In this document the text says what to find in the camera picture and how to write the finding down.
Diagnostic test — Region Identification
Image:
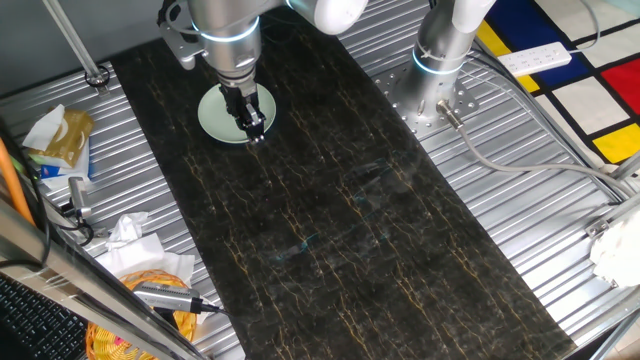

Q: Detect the orange tube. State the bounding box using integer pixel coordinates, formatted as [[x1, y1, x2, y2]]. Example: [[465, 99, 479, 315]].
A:
[[0, 137, 36, 226]]

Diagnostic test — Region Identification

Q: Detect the thick grey robot cable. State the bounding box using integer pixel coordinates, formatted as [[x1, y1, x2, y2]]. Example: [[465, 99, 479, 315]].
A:
[[435, 98, 636, 199]]

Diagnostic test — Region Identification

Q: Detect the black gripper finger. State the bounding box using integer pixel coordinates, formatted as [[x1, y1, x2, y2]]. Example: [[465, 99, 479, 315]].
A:
[[248, 110, 267, 145], [237, 105, 257, 134]]

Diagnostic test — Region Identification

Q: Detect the gold tissue box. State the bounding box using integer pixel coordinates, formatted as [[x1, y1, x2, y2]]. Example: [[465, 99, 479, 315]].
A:
[[22, 103, 95, 169]]

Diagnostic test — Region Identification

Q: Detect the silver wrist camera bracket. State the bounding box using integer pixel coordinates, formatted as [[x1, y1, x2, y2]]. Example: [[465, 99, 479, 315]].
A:
[[158, 19, 206, 71]]

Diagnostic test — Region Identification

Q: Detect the white power strip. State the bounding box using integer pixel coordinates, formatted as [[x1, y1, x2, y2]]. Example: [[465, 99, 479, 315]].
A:
[[497, 41, 574, 78]]

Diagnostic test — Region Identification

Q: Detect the crumpled white tissue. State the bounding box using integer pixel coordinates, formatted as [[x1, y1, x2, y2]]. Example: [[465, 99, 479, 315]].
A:
[[105, 211, 150, 251]]

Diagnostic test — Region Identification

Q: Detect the white cloth at right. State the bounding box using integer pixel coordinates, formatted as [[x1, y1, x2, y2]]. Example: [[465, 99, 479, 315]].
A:
[[588, 209, 640, 289]]

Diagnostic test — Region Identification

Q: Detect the pale green round plate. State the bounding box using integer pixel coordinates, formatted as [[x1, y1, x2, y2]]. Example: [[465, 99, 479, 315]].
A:
[[197, 82, 278, 145]]

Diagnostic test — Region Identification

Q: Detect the white power cord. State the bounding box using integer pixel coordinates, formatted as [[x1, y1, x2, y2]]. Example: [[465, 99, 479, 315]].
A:
[[569, 0, 601, 54]]

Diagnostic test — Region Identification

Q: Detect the metal pole with foot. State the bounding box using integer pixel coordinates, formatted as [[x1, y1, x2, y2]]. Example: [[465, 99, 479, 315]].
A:
[[42, 0, 111, 96]]

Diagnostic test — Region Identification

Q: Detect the ribbed silver depth camera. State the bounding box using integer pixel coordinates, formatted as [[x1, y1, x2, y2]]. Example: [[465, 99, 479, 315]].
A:
[[132, 280, 204, 315]]

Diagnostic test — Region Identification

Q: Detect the aluminium frame beam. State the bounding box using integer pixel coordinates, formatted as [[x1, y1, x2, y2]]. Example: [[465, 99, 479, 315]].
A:
[[0, 199, 209, 360]]

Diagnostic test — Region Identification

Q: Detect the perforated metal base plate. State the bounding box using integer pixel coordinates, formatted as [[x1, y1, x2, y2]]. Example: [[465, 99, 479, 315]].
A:
[[373, 64, 480, 139]]

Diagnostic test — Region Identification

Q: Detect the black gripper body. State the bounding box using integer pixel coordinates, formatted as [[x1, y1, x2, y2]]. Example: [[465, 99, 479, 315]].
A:
[[218, 80, 261, 126]]

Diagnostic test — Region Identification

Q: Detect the yellow wicker basket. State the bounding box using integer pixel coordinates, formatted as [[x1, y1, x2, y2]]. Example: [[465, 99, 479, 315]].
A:
[[84, 269, 199, 360]]

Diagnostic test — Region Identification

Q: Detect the black camera cable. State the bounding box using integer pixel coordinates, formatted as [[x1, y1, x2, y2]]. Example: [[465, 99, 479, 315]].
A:
[[198, 298, 232, 317], [58, 199, 96, 247]]

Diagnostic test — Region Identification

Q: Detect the colourful block pattern cloth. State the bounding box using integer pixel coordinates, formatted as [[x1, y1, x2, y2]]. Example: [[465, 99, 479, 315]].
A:
[[474, 0, 640, 166]]

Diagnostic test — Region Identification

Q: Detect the black computer keyboard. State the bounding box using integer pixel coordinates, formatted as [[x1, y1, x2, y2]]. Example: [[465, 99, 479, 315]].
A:
[[0, 274, 89, 360]]

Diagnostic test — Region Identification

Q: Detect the aluminium frame rail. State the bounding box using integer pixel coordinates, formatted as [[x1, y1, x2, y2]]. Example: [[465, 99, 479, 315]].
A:
[[589, 309, 640, 360], [584, 192, 640, 239]]

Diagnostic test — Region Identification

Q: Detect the small silver depth camera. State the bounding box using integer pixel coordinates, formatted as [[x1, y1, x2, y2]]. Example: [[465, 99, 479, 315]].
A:
[[67, 176, 94, 220]]

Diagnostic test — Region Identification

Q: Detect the dark marble pattern mat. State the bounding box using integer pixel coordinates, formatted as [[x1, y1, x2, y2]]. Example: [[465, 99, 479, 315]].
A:
[[109, 0, 576, 360]]

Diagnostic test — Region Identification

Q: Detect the blue white tissue pack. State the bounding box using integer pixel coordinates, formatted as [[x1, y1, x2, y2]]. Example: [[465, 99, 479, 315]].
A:
[[29, 144, 92, 190]]

